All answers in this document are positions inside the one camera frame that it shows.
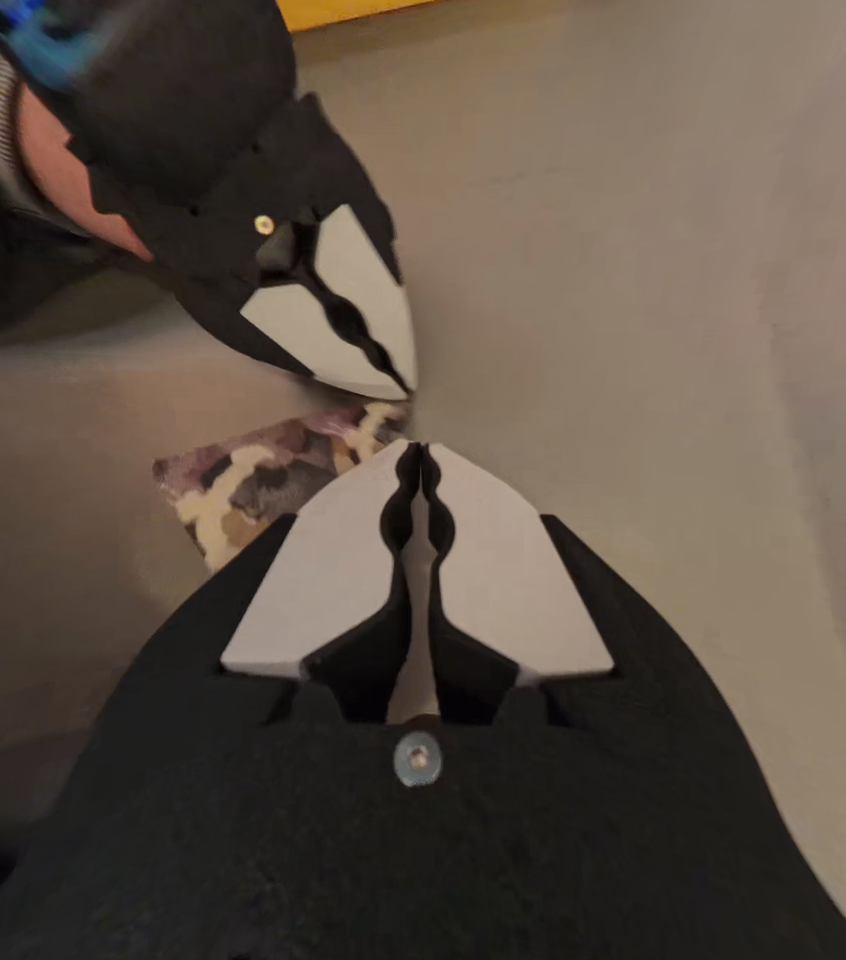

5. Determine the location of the person's left hand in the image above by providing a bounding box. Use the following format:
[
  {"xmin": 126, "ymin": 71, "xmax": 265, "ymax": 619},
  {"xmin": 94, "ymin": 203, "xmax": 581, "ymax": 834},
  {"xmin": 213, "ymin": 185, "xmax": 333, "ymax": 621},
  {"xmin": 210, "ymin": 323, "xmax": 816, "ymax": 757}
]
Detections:
[{"xmin": 16, "ymin": 88, "xmax": 155, "ymax": 264}]

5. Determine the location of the crane patterned origami paper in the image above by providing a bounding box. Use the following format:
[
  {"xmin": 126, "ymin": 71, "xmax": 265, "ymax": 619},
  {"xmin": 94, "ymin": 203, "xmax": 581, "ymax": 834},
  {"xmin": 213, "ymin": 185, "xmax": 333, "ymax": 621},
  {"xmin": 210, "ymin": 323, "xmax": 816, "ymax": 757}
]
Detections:
[{"xmin": 153, "ymin": 401, "xmax": 412, "ymax": 575}]

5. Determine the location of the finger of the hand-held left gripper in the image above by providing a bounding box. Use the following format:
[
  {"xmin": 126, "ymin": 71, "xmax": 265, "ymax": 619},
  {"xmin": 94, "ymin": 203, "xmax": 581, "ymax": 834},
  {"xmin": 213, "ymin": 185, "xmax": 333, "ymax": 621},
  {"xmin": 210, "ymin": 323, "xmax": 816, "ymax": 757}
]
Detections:
[
  {"xmin": 240, "ymin": 283, "xmax": 412, "ymax": 400},
  {"xmin": 294, "ymin": 202, "xmax": 418, "ymax": 391}
]

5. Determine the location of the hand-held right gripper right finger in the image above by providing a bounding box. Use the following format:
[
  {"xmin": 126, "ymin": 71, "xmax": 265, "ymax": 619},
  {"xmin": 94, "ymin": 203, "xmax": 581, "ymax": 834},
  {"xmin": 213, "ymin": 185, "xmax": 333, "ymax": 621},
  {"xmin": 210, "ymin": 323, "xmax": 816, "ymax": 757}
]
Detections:
[{"xmin": 423, "ymin": 441, "xmax": 616, "ymax": 726}]

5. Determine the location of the yellow plastic bin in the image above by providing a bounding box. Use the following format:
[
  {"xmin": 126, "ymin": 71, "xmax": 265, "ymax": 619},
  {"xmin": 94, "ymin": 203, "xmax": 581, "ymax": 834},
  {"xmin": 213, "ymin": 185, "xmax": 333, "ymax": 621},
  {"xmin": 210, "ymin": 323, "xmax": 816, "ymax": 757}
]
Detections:
[{"xmin": 276, "ymin": 0, "xmax": 431, "ymax": 33}]

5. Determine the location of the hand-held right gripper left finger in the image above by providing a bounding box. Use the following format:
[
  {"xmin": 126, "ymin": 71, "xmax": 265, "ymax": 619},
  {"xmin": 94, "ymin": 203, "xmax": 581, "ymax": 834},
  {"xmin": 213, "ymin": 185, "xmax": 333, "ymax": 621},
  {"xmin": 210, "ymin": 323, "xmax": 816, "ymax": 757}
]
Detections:
[{"xmin": 219, "ymin": 439, "xmax": 424, "ymax": 725}]

